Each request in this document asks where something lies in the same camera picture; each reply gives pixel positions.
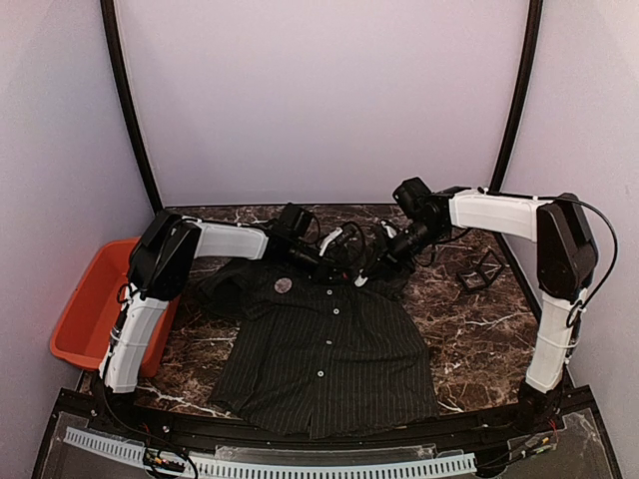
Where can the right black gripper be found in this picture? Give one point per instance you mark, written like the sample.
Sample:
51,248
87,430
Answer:
387,259

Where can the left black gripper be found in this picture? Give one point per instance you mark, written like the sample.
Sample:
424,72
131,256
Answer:
323,270

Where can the black pinstriped shirt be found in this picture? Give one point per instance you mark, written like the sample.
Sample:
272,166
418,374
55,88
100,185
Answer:
351,352

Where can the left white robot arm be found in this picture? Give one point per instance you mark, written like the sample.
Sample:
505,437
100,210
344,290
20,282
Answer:
161,261

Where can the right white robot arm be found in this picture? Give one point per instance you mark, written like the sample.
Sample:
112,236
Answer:
576,250

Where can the black brooch stand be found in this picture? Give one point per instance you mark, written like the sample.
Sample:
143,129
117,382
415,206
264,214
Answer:
483,274

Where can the orange plastic bin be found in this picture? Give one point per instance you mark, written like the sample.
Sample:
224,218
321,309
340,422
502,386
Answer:
81,336

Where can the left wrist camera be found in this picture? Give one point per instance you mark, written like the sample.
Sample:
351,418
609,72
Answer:
294,221

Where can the white slotted cable duct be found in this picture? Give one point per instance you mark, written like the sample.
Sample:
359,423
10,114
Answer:
245,462

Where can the right black frame post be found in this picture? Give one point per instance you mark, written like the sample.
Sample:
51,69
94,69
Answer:
520,91

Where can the black frame post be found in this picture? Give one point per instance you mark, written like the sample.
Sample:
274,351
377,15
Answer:
520,91
126,101

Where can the black front rail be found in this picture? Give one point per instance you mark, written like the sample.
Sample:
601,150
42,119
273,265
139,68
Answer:
474,431

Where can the left black frame post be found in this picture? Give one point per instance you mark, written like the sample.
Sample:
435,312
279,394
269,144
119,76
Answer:
126,101

